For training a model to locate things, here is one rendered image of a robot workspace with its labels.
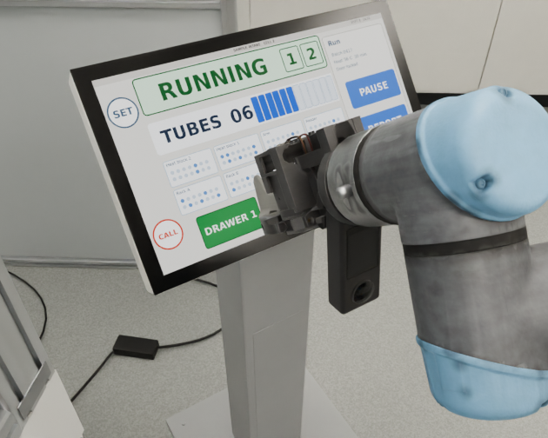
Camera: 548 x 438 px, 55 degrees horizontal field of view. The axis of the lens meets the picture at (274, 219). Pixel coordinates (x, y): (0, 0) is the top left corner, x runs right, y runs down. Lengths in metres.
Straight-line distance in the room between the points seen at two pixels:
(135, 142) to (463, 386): 0.53
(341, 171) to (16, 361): 0.40
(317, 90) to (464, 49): 2.26
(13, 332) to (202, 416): 1.12
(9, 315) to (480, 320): 0.44
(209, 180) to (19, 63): 1.10
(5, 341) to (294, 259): 0.56
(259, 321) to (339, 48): 0.54
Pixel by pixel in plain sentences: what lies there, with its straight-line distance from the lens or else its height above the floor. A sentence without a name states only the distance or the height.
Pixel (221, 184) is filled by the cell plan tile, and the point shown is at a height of 1.05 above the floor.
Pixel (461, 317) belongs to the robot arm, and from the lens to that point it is 0.33.
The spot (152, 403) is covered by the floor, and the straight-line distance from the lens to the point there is 1.77.
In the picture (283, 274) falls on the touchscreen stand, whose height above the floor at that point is 0.76.
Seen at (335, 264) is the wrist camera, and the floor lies 1.15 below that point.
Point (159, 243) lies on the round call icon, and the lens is 0.72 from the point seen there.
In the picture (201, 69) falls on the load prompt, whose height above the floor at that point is 1.17.
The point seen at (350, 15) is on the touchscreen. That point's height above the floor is 1.19.
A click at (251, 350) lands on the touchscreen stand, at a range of 1.14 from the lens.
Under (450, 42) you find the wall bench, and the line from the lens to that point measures 3.02.
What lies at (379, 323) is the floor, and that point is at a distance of 1.93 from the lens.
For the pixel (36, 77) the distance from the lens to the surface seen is 1.76.
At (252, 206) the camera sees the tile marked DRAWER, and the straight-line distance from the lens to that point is 0.76.
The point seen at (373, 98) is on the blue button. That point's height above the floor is 1.08.
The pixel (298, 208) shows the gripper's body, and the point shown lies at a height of 1.19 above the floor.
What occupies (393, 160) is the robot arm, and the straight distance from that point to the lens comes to 0.34.
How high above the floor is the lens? 1.49
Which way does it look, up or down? 41 degrees down
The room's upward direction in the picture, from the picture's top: straight up
